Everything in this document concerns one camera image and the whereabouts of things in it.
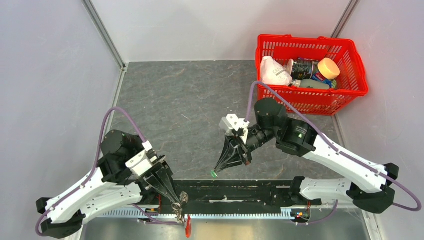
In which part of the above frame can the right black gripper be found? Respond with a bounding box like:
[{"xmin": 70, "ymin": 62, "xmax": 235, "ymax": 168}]
[{"xmin": 214, "ymin": 123, "xmax": 278, "ymax": 173}]

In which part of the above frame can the red black keyring holder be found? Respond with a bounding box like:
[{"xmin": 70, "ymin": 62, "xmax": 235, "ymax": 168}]
[{"xmin": 171, "ymin": 191, "xmax": 192, "ymax": 239}]

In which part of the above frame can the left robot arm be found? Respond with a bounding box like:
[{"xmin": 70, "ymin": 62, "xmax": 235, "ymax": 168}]
[{"xmin": 36, "ymin": 130, "xmax": 189, "ymax": 239}]

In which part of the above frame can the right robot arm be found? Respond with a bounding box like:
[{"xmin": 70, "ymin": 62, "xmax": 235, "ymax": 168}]
[{"xmin": 211, "ymin": 98, "xmax": 399, "ymax": 214}]

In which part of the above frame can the white plastic bag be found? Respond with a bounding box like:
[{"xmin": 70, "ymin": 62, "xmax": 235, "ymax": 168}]
[{"xmin": 259, "ymin": 56, "xmax": 293, "ymax": 86}]

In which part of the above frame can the grey green bottle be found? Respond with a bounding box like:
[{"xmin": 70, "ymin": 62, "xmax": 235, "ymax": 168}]
[{"xmin": 292, "ymin": 79, "xmax": 330, "ymax": 90}]

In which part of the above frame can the dark can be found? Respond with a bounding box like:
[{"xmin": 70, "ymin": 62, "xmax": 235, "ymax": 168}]
[{"xmin": 286, "ymin": 58, "xmax": 319, "ymax": 80}]

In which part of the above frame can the jar with beige lid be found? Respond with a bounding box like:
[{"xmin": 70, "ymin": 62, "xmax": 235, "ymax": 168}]
[{"xmin": 311, "ymin": 57, "xmax": 340, "ymax": 83}]

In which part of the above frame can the red plastic basket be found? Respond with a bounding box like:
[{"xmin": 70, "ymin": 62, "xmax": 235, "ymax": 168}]
[{"xmin": 255, "ymin": 34, "xmax": 369, "ymax": 116}]

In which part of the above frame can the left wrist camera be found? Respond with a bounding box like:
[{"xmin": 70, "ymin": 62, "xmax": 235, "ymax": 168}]
[{"xmin": 125, "ymin": 149, "xmax": 159, "ymax": 178}]

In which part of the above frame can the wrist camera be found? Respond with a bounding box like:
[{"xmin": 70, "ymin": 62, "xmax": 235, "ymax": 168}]
[
  {"xmin": 218, "ymin": 113, "xmax": 250, "ymax": 144},
  {"xmin": 125, "ymin": 149, "xmax": 159, "ymax": 178}
]

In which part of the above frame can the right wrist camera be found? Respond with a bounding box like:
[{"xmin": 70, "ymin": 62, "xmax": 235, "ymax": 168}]
[{"xmin": 218, "ymin": 113, "xmax": 250, "ymax": 144}]

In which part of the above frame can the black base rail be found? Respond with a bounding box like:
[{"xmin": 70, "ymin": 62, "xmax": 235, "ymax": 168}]
[{"xmin": 174, "ymin": 177, "xmax": 322, "ymax": 216}]

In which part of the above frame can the grey slotted cable duct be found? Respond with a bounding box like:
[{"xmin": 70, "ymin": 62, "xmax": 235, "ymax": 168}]
[{"xmin": 99, "ymin": 207, "xmax": 295, "ymax": 221}]

